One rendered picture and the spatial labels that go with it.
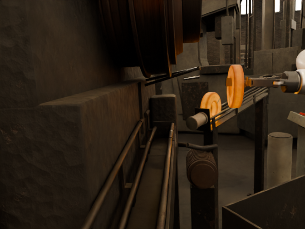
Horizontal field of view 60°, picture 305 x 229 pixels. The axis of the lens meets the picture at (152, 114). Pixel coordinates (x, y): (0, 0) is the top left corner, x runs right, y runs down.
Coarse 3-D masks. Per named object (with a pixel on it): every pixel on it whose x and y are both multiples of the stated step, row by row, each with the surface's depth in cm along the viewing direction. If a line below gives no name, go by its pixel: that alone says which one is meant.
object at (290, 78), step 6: (288, 72) 92; (294, 72) 92; (282, 78) 95; (288, 78) 90; (294, 78) 90; (282, 84) 90; (288, 84) 90; (294, 84) 90; (282, 90) 95; (288, 90) 92; (294, 90) 92
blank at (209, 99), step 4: (208, 92) 124; (212, 92) 123; (204, 96) 121; (208, 96) 120; (212, 96) 122; (216, 96) 125; (204, 100) 120; (208, 100) 119; (212, 100) 122; (216, 100) 125; (220, 100) 128; (204, 104) 119; (208, 104) 119; (212, 104) 127; (216, 104) 126; (220, 104) 128; (208, 108) 120; (212, 108) 128; (216, 108) 127; (220, 108) 129; (212, 112) 127; (216, 112) 126
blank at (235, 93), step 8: (232, 72) 92; (240, 72) 90; (232, 80) 92; (240, 80) 89; (232, 88) 92; (240, 88) 89; (232, 96) 91; (240, 96) 90; (232, 104) 92; (240, 104) 92
